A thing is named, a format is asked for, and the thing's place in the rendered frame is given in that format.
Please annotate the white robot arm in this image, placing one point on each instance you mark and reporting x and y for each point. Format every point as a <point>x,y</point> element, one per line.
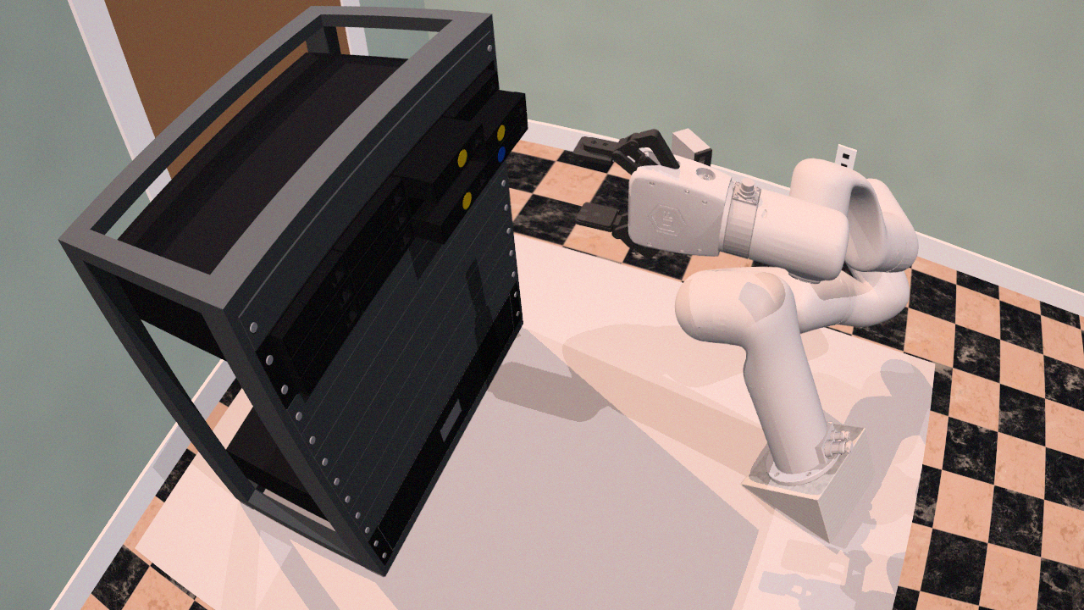
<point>756,308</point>

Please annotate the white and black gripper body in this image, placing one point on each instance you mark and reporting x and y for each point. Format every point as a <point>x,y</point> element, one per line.
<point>684,211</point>

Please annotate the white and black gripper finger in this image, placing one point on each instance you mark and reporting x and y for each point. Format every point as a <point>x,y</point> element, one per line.
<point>608,219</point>
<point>604,152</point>

